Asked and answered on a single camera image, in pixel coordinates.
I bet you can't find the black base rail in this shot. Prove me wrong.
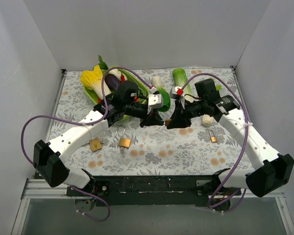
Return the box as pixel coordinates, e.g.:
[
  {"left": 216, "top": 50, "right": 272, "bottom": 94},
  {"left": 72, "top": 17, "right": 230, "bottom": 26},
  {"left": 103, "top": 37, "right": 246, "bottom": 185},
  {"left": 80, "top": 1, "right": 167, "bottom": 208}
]
[{"left": 66, "top": 175, "right": 243, "bottom": 206}]

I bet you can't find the yellow napa cabbage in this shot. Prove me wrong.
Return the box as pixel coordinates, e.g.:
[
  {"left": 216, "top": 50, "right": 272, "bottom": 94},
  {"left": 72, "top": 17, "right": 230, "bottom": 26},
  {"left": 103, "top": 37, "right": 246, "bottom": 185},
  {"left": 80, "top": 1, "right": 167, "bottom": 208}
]
[{"left": 80, "top": 65, "right": 111, "bottom": 100}]

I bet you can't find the bok choy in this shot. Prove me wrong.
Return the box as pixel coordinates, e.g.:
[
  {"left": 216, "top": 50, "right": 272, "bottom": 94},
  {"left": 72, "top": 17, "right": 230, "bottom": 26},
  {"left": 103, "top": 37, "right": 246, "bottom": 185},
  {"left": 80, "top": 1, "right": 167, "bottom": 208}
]
[{"left": 151, "top": 75, "right": 171, "bottom": 112}]

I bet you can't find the green napa cabbage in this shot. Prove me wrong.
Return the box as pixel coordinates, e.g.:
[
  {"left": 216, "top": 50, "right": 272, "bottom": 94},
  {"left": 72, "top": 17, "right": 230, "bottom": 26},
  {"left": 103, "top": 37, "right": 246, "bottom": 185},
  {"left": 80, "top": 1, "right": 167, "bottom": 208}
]
[{"left": 172, "top": 68, "right": 194, "bottom": 102}]

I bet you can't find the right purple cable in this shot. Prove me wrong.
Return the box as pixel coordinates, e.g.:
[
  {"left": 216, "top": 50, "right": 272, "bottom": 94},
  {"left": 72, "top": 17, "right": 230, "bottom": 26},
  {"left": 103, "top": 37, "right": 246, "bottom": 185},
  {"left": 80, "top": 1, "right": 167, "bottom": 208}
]
[{"left": 181, "top": 73, "right": 249, "bottom": 213}]

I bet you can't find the tiny brass padlock with key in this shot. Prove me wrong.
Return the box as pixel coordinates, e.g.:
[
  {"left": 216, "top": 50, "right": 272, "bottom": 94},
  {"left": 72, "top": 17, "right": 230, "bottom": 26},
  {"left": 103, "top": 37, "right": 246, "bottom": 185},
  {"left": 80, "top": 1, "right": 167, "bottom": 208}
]
[{"left": 209, "top": 130, "right": 218, "bottom": 143}]

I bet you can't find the small brass padlock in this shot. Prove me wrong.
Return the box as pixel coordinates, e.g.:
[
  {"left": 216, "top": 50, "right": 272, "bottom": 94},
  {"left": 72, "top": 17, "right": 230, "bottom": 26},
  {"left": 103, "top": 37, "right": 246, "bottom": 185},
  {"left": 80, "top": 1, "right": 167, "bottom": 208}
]
[{"left": 164, "top": 119, "right": 171, "bottom": 126}]

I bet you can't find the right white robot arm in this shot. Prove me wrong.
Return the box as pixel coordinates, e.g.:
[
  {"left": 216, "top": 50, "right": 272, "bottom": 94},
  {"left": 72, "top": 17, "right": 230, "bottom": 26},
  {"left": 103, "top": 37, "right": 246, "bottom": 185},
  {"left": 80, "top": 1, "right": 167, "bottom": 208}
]
[{"left": 167, "top": 79, "right": 294, "bottom": 197}]

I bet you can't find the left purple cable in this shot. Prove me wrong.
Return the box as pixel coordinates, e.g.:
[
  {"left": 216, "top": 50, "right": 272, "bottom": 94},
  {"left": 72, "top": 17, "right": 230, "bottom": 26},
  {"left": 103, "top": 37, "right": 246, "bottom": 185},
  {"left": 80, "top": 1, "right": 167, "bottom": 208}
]
[{"left": 20, "top": 66, "right": 160, "bottom": 222}]

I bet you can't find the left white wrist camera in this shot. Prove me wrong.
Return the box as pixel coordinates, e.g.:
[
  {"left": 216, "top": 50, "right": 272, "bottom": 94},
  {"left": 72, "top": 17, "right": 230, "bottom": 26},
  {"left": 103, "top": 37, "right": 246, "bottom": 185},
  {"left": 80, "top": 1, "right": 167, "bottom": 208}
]
[{"left": 148, "top": 93, "right": 163, "bottom": 109}]

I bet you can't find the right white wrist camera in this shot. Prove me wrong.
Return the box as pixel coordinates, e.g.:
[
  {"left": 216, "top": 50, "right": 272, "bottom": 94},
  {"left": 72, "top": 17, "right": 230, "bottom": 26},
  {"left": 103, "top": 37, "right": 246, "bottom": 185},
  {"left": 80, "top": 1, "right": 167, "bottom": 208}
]
[{"left": 170, "top": 86, "right": 183, "bottom": 100}]

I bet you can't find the white radish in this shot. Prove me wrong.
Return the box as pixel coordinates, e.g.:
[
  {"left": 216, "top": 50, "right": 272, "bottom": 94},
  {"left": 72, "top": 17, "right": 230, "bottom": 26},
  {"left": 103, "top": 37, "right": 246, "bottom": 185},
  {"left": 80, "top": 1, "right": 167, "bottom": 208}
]
[{"left": 108, "top": 69, "right": 122, "bottom": 77}]

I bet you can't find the large brass padlock left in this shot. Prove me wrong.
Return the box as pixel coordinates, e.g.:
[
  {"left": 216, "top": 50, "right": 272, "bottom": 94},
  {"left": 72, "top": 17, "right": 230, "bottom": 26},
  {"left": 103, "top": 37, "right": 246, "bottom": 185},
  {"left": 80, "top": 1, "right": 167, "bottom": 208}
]
[{"left": 89, "top": 138, "right": 102, "bottom": 152}]

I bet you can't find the green leafy herb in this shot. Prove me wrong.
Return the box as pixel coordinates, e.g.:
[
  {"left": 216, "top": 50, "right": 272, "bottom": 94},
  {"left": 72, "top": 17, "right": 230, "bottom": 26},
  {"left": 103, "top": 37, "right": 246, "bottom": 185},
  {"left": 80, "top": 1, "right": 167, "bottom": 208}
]
[{"left": 98, "top": 55, "right": 109, "bottom": 70}]

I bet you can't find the floral table mat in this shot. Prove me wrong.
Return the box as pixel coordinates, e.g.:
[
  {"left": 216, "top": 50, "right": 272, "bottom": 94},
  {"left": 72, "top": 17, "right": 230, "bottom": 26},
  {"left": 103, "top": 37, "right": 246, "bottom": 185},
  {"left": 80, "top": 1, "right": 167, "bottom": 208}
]
[{"left": 55, "top": 68, "right": 241, "bottom": 175}]

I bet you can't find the celery stalk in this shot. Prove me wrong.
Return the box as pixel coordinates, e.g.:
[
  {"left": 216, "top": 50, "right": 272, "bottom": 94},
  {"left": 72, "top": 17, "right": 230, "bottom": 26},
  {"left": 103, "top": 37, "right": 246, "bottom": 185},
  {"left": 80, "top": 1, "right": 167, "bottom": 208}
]
[{"left": 201, "top": 80, "right": 222, "bottom": 127}]

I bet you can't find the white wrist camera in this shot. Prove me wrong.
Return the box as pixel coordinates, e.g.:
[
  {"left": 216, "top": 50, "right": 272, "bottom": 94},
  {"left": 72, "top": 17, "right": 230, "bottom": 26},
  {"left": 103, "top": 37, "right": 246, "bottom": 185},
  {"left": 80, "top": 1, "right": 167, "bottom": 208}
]
[
  {"left": 170, "top": 86, "right": 183, "bottom": 100},
  {"left": 148, "top": 93, "right": 163, "bottom": 109}
]

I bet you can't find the green plastic basket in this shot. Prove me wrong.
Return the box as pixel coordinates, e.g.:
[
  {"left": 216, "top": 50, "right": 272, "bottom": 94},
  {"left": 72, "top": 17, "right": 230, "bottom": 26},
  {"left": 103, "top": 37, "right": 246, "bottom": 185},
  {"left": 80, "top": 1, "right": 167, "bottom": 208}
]
[{"left": 84, "top": 67, "right": 149, "bottom": 125}]

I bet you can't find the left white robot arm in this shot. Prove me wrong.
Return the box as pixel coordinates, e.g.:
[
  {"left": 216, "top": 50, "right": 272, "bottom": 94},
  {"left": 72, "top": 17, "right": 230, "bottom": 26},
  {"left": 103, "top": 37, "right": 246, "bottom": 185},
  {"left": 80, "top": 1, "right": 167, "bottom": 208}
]
[{"left": 33, "top": 81, "right": 163, "bottom": 196}]

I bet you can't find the purple cable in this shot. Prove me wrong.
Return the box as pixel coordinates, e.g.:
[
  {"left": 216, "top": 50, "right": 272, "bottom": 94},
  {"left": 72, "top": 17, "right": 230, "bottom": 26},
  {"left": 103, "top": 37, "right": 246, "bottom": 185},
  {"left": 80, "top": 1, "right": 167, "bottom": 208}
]
[
  {"left": 181, "top": 73, "right": 249, "bottom": 213},
  {"left": 20, "top": 66, "right": 160, "bottom": 222}
]

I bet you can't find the brass padlock long shackle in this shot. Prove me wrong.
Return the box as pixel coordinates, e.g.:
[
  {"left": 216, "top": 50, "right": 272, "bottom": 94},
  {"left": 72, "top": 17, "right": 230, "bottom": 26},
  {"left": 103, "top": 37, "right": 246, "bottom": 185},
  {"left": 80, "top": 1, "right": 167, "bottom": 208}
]
[{"left": 114, "top": 125, "right": 131, "bottom": 156}]

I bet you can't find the purple eggplant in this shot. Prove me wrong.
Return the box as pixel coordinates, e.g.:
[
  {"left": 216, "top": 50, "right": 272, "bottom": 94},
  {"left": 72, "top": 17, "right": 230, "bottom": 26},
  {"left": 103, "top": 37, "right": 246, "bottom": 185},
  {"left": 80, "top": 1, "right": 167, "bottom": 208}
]
[{"left": 105, "top": 73, "right": 121, "bottom": 91}]

